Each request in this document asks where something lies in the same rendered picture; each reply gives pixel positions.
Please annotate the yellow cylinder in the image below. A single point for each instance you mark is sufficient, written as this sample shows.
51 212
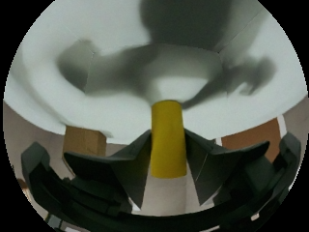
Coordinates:
168 152

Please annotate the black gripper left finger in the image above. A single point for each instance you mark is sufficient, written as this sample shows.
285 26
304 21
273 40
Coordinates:
127 170

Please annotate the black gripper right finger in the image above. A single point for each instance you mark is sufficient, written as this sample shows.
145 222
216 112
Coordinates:
212 166

